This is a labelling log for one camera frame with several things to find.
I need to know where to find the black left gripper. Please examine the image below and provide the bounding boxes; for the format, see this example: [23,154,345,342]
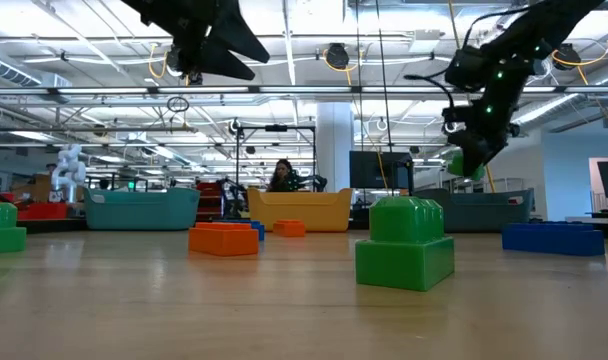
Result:
[121,0,272,84]

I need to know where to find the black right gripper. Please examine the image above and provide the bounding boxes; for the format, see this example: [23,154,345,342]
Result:
[441,92,523,178]

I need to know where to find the green two-stud block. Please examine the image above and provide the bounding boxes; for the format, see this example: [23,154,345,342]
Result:
[0,202,28,255]
[354,195,456,293]
[445,151,487,183]

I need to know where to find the blue eight-stud brick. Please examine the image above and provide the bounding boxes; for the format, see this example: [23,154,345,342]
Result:
[216,218,266,242]
[501,221,607,258]

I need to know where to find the orange eight-stud brick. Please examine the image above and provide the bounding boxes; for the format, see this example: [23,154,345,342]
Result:
[272,219,307,239]

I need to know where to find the orange toy brick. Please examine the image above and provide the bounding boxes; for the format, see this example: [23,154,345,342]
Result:
[188,221,260,258]

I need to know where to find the slate blue plastic bin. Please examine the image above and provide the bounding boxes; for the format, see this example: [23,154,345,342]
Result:
[412,187,536,234]

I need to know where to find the white square column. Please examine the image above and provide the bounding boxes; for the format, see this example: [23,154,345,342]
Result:
[315,102,356,194]

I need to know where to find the red tool cart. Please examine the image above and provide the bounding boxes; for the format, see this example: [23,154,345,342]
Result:
[195,181,225,222]

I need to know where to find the person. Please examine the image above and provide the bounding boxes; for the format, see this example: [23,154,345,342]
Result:
[266,158,299,194]

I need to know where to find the yellow plastic bin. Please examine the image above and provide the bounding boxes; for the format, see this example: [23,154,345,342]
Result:
[246,187,354,234]

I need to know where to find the teal plastic bin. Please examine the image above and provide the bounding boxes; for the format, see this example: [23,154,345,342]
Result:
[82,187,202,232]

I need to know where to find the cardboard box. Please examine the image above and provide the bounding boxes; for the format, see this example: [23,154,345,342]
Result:
[11,173,54,204]

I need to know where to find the red crate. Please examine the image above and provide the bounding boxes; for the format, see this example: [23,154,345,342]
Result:
[16,202,69,222]

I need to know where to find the black rig frame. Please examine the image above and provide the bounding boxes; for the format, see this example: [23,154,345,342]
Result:
[233,123,319,194]

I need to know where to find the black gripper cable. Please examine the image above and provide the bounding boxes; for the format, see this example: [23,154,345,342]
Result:
[402,73,458,124]

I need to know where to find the black ceiling cable reel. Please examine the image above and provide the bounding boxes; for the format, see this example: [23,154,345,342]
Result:
[325,42,351,71]
[552,42,583,71]

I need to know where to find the black hanging cable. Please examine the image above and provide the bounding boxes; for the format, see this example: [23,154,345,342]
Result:
[354,0,364,151]
[374,0,394,154]

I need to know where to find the silver air duct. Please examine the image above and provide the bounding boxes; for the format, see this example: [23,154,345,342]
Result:
[0,49,74,90]

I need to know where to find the black table edge frame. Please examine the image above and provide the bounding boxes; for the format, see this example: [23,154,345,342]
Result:
[0,218,608,239]

